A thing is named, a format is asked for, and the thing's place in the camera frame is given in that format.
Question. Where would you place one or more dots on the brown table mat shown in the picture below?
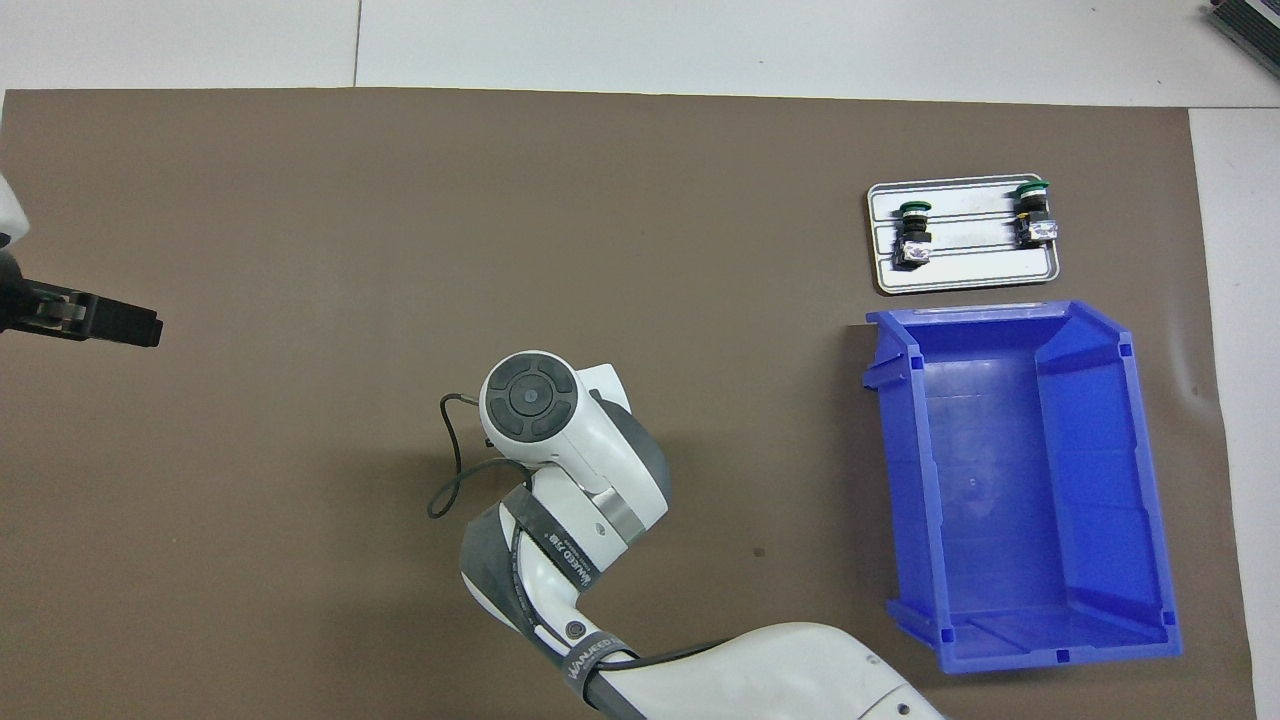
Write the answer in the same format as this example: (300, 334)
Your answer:
(300, 600)

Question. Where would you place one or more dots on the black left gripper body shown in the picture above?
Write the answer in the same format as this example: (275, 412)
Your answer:
(12, 300)

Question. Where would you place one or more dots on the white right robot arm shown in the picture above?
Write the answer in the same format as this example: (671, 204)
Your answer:
(600, 480)

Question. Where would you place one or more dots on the green push button switch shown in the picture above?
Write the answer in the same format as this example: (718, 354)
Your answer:
(912, 240)
(1035, 215)

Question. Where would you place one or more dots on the blue plastic storage bin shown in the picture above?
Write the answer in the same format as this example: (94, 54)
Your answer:
(1010, 480)

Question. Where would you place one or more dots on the grey ribbed metal device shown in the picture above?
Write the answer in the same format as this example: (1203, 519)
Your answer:
(1250, 25)

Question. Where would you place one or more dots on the grey metal tray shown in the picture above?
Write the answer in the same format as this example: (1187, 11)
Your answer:
(980, 270)

